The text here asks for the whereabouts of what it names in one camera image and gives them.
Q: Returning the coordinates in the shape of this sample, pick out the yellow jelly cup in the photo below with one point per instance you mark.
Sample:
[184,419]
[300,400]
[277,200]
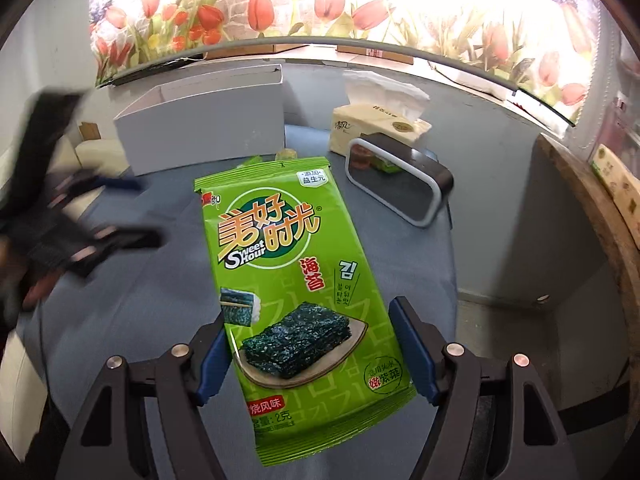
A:
[286,154]

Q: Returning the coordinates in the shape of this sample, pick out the cream white sofa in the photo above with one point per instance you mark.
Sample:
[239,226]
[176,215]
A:
[23,393]

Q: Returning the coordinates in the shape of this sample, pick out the tissue box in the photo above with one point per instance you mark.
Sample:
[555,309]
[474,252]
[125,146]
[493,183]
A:
[379,104]

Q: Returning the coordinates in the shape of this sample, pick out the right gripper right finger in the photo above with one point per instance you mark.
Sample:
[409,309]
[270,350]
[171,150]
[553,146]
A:
[494,419]

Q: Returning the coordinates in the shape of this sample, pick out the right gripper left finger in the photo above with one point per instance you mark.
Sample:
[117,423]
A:
[136,413]

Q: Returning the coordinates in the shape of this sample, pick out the grey storage basket white rim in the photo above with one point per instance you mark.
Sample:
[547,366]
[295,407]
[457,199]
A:
[402,178]

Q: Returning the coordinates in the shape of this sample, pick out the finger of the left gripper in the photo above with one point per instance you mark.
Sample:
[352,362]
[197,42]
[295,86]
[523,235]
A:
[109,240]
[85,181]

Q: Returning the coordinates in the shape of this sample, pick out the person left hand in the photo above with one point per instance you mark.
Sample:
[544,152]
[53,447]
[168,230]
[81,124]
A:
[22,287]

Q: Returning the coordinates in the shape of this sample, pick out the white cardboard box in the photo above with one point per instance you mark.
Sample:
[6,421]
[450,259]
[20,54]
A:
[216,116]

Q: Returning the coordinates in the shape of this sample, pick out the tulip flower wall poster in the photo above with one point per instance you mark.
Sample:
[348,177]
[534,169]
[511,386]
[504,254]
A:
[546,48]

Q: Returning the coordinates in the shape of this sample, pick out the wooden round side table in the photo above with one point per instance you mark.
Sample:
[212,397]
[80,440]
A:
[615,241]

